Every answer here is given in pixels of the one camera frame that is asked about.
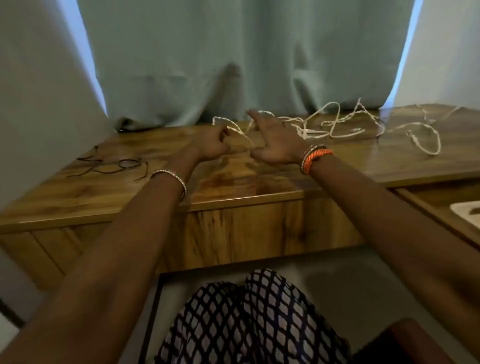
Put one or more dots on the person's right hand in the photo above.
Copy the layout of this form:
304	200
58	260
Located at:
281	146

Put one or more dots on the person's left hand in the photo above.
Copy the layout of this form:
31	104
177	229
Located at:
210	144

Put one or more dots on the short black twist tie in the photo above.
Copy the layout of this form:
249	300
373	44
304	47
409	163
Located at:
145	170

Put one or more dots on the black twist ties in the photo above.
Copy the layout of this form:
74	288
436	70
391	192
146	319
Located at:
87	160

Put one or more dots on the beige plastic basket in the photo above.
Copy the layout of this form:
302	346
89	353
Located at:
467	213

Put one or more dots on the person's right forearm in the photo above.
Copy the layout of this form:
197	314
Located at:
393	225

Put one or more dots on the person's left forearm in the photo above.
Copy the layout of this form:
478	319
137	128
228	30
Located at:
112	281

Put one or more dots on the wooden drawer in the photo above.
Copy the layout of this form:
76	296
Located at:
431	198

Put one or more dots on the silver beaded bangle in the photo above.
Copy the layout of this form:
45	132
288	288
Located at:
168	172

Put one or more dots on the wooden desk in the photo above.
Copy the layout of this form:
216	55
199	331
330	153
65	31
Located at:
262	232

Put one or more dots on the teal fabric curtain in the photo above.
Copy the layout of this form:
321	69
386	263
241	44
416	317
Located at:
225	45

